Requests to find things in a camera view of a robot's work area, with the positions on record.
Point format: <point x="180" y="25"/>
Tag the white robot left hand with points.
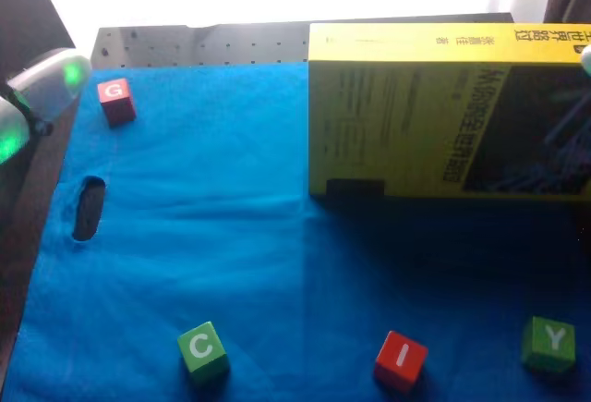
<point x="51" y="83"/>

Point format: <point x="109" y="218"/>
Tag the yellow book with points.
<point x="392" y="120"/>

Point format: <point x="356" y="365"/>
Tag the red block letter G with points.
<point x="115" y="99"/>

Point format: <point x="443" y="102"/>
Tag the blue cloth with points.
<point x="208" y="259"/>

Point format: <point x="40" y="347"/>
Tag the green block letter C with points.
<point x="201" y="351"/>

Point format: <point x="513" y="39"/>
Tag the red block letter I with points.
<point x="399" y="360"/>

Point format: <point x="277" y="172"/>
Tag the green block letter Y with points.
<point x="549" y="344"/>

